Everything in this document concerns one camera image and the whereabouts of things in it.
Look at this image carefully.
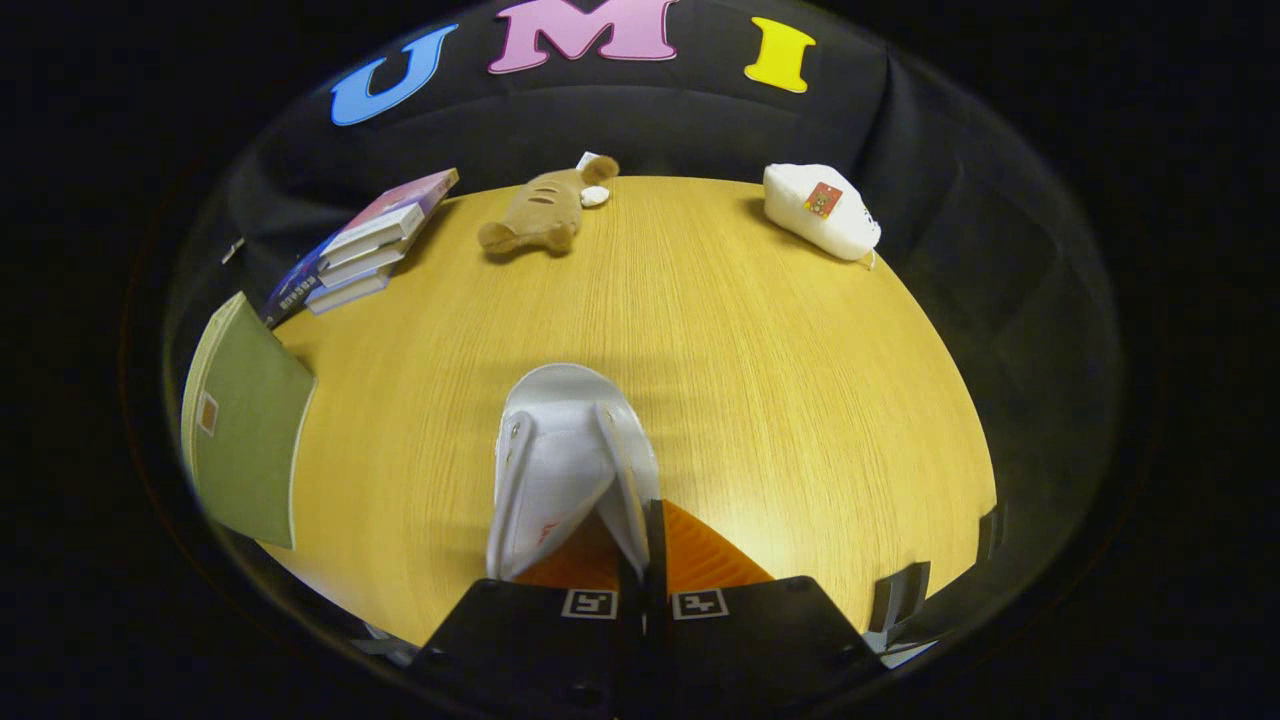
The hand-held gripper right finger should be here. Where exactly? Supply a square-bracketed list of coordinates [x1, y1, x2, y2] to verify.
[645, 498, 891, 720]

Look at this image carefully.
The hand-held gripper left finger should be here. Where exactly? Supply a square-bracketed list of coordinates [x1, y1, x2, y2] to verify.
[410, 518, 646, 720]

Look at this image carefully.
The white canvas shoe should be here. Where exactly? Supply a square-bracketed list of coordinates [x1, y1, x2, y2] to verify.
[484, 362, 662, 584]

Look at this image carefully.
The green fabric storage box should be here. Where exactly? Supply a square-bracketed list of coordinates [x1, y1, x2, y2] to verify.
[179, 291, 320, 552]

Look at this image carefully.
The black rectangular block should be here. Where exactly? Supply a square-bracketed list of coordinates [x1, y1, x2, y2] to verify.
[869, 561, 932, 634]

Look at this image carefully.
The light blue book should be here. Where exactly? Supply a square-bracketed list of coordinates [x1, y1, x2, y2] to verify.
[304, 268, 392, 317]

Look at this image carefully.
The white plush toy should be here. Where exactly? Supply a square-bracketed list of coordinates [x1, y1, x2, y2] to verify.
[762, 162, 884, 268]

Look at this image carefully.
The brown bread plush toy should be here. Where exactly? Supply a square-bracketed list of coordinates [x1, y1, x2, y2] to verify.
[476, 151, 622, 257]

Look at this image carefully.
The dark blue book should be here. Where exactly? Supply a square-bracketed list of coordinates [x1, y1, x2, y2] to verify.
[261, 238, 332, 330]

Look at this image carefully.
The pink cover book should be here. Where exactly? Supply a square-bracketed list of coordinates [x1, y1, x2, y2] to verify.
[319, 167, 462, 258]

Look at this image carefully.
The black backdrop cloth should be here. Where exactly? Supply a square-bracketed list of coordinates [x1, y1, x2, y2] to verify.
[165, 0, 1121, 641]

